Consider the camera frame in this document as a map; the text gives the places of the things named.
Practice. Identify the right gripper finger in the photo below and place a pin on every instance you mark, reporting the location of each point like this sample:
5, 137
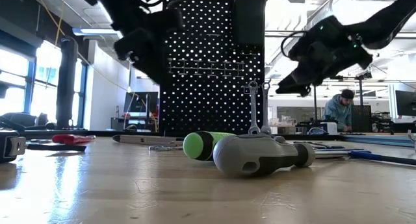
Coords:
292, 87

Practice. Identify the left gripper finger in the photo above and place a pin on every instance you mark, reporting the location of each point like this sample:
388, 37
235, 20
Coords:
151, 74

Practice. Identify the large chrome combination wrench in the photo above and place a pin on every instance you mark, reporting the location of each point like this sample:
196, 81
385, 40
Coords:
253, 110
266, 110

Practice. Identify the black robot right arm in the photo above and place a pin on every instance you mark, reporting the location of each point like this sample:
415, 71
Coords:
383, 19

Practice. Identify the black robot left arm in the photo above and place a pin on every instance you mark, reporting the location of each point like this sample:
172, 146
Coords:
107, 6

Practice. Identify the black computer monitor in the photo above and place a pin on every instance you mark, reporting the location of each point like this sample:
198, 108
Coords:
406, 103
139, 102

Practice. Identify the black metal pegboard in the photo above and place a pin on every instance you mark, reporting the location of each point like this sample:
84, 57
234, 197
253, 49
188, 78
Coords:
161, 113

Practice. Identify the person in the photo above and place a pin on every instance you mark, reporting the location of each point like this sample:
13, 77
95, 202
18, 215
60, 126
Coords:
338, 110

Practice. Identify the small grey black tool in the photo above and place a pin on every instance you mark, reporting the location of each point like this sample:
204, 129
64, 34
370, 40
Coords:
278, 139

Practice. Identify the long ceiling light fixture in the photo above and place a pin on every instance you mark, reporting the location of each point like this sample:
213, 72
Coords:
94, 32

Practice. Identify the black mesh panel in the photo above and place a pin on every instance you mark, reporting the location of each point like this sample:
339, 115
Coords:
360, 118

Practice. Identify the small chrome wrench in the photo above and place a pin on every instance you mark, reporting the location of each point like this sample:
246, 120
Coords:
162, 148

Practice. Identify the grey black screwdriver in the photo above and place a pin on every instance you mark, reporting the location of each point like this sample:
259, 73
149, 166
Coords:
256, 156

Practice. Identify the black pegboard bin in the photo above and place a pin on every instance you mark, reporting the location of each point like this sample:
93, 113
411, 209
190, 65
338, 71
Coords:
249, 19

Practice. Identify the black vertical pole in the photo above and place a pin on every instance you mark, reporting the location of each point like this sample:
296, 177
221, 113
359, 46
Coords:
66, 81

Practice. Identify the green black screwdriver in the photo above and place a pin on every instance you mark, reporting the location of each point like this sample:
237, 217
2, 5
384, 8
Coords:
201, 146

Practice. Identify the black tape measure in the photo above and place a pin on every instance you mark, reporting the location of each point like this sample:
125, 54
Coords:
9, 146

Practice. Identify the black aluminium table frame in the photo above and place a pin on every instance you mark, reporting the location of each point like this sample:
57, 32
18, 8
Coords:
81, 132

